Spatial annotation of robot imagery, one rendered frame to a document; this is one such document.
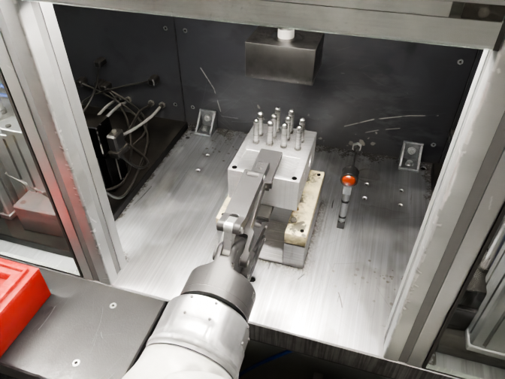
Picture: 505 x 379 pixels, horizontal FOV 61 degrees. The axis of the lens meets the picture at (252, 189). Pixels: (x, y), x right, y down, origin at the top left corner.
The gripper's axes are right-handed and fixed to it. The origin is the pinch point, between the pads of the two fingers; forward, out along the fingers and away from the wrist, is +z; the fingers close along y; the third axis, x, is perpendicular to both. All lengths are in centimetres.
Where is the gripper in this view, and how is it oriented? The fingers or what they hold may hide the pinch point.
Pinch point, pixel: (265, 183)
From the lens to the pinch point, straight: 57.6
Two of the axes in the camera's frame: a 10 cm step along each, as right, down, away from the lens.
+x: -9.6, -1.9, 2.2
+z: 2.9, -6.7, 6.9
